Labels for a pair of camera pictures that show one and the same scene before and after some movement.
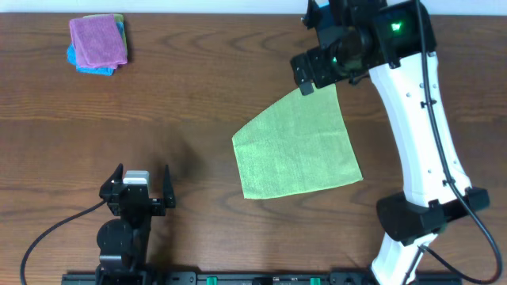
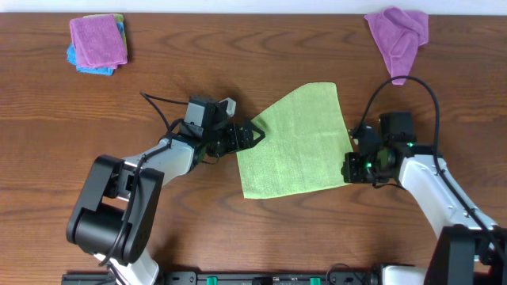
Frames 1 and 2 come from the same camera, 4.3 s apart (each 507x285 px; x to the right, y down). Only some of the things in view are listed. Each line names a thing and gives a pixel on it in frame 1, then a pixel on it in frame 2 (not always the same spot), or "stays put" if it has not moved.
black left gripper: [137, 199] → [245, 137]
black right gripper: [317, 66] → [352, 167]
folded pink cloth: [97, 42] stays put
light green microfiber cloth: [300, 143] stays put
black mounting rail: [255, 278] stays put
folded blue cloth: [93, 70] stays put
